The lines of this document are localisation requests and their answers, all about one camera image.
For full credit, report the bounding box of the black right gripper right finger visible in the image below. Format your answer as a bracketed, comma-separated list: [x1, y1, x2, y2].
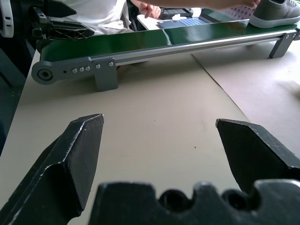
[215, 118, 300, 195]

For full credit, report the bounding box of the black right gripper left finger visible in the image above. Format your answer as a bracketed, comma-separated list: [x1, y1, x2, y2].
[0, 113, 105, 225]

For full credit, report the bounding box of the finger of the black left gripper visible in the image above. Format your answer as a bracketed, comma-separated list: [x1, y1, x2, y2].
[43, 0, 77, 17]
[48, 20, 96, 41]

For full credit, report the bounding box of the grey sneaker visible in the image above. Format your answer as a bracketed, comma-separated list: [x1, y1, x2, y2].
[248, 0, 300, 29]

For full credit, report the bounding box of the person's bare hand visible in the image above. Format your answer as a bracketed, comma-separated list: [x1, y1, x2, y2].
[241, 0, 261, 8]
[138, 3, 162, 19]

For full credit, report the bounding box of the person's white shirt torso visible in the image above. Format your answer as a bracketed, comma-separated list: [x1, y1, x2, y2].
[55, 0, 135, 36]

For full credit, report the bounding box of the green conveyor belt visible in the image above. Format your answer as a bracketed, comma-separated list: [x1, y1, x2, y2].
[31, 18, 300, 92]

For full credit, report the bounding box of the brown cardboard sheet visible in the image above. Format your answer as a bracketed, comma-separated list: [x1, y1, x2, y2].
[191, 40, 300, 163]

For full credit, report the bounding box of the black device box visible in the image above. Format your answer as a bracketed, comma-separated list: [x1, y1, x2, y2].
[160, 7, 193, 20]

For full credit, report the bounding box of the dark blue laptop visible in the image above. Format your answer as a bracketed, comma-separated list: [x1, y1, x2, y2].
[156, 9, 249, 30]

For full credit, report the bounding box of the white paper pink print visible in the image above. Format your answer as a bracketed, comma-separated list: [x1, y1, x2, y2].
[227, 4, 256, 19]

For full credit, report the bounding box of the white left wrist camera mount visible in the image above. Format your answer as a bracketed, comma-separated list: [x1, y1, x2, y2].
[0, 0, 14, 38]

